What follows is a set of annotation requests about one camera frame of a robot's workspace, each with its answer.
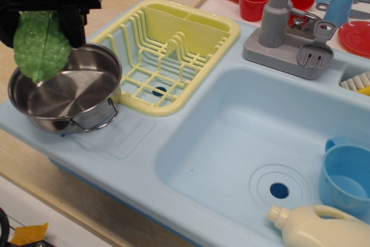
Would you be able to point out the green bumpy toy squash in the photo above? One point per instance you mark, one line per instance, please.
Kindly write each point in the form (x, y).
(41, 49)

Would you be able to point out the stainless steel pot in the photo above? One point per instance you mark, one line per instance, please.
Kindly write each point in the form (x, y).
(83, 97)

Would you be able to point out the yellow plastic dish rack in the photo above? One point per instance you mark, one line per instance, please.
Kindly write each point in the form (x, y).
(166, 51)

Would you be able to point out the red upright cup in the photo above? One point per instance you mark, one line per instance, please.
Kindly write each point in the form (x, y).
(252, 10)

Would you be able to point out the yellow tape piece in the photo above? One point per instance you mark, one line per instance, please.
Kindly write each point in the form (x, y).
(29, 234)

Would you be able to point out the light blue toy sink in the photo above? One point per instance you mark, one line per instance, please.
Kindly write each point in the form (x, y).
(249, 138)

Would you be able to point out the grey toy faucet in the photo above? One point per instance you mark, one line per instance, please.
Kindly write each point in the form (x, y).
(270, 45)

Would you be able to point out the grey toy spatula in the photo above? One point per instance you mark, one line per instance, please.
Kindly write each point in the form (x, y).
(322, 6)

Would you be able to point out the blue upside-down cup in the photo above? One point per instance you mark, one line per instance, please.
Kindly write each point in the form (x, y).
(338, 11)

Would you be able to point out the red plastic plate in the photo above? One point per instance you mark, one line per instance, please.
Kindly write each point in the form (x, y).
(354, 36)

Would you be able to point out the grey toy knife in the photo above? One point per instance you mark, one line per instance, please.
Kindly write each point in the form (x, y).
(357, 14)

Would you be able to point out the white yellow sponge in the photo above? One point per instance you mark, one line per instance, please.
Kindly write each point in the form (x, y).
(359, 83)

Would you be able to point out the cream detergent bottle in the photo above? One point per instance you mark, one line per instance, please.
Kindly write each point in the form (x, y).
(319, 225)

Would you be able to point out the blue plastic cup in sink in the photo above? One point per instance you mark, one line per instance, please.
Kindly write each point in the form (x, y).
(344, 177)

